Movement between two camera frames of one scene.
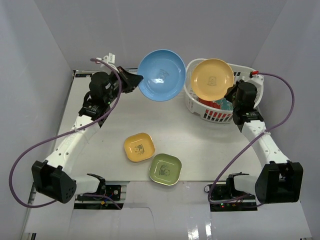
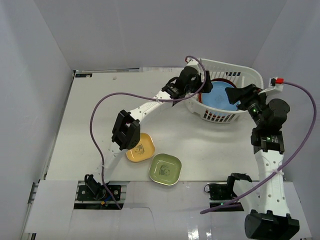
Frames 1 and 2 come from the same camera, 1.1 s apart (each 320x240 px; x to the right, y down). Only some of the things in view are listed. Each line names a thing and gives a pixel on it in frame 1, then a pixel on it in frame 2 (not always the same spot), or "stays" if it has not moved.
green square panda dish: x=165 y=169 stays
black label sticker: x=82 y=75 stays
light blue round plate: x=164 y=73 -> x=218 y=97
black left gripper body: x=122 y=79 -> x=198 y=81
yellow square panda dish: x=138 y=146 stays
